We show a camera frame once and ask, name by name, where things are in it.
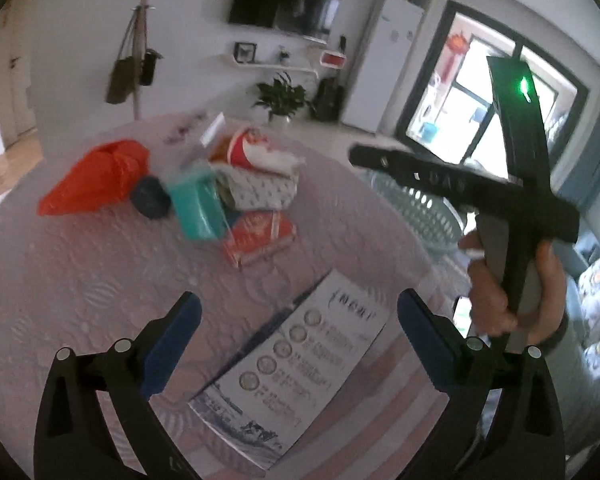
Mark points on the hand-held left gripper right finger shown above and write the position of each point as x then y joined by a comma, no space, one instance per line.
425,340

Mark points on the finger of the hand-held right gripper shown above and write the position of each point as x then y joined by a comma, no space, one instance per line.
410,170

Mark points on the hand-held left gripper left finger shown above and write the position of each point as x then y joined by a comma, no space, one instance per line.
172,345

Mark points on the light blue plastic basket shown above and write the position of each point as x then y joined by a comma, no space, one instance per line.
430,215

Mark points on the printed white leaflet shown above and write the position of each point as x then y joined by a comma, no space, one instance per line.
300,360

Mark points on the teal box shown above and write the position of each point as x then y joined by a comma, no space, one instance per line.
195,210

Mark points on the red snack packet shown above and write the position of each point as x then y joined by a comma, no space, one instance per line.
255,235

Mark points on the dark blue round lump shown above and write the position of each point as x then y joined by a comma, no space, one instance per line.
150,200

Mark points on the dotted grey paper packet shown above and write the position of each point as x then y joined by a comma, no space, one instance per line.
260,190

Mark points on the red and white paper cup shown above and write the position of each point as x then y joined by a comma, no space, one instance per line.
250,152

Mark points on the orange plastic bag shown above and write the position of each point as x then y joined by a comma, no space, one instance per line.
95,175

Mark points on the black shoulder bag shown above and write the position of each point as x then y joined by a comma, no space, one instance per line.
147,70

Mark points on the person's right forearm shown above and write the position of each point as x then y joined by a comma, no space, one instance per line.
572,385

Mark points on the person's right hand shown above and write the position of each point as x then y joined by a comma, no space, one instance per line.
487,300

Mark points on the blue bucket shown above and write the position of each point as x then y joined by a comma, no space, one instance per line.
428,132

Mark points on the white standing air conditioner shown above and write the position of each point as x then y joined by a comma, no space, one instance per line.
380,70

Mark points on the dark acoustic guitar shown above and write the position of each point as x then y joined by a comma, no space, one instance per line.
327,100

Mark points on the grey sliding glass door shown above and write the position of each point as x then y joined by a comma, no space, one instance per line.
432,60

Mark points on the pink patterned blanket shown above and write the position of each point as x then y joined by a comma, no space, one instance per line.
80,270

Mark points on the red knot decoration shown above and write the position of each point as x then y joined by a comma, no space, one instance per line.
457,42

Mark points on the potted green plant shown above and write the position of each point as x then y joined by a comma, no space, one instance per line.
282,97

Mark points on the small shelf ornament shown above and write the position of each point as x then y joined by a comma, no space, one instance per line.
284,55

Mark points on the small white card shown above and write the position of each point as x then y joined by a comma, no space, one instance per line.
212,127

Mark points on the pink coat rack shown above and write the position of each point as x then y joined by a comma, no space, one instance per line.
139,105

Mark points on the brown tote bag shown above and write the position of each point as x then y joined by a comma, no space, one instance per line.
120,82

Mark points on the white interior door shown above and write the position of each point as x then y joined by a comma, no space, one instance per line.
15,90

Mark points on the red and white wall box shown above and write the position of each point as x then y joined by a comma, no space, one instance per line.
331,59

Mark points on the white lower wall shelf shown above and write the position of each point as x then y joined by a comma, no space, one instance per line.
280,66

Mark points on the black picture frame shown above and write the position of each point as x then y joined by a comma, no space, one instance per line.
245,52

